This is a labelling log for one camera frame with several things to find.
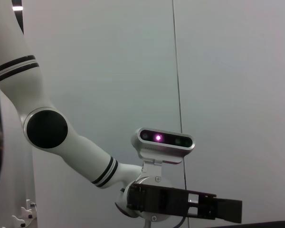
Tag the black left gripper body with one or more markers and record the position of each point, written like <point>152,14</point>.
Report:
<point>154,199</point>

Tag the ceiling light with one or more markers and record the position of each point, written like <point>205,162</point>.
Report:
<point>17,8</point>

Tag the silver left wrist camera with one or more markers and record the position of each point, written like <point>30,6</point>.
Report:
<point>166,145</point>

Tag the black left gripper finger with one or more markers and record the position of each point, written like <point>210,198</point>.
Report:
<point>228,211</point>

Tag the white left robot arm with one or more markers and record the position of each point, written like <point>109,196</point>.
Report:
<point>14,95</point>

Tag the white metal bracket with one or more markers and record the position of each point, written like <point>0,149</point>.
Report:
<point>26,213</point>

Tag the black tablecloth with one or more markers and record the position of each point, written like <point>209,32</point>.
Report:
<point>270,225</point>

